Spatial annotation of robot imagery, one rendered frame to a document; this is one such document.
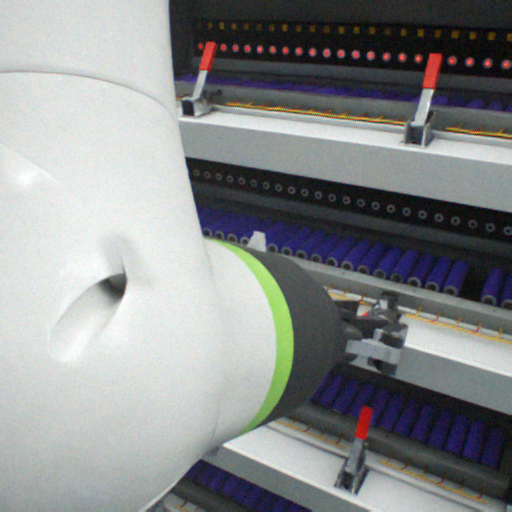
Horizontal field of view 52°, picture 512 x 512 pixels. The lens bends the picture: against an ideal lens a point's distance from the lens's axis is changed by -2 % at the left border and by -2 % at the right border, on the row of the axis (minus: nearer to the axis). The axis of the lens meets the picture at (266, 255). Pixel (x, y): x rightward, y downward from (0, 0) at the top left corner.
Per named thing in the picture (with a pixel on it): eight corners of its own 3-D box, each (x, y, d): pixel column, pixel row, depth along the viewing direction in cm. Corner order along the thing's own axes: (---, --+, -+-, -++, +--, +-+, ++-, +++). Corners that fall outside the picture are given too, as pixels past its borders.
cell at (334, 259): (356, 249, 70) (337, 272, 65) (342, 247, 71) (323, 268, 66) (356, 237, 70) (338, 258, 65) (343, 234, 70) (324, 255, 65)
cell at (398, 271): (418, 263, 67) (403, 288, 62) (403, 260, 68) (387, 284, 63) (419, 250, 66) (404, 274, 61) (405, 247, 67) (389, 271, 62)
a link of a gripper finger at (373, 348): (302, 313, 33) (379, 338, 30) (340, 315, 37) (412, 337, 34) (292, 352, 33) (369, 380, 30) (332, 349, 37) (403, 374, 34)
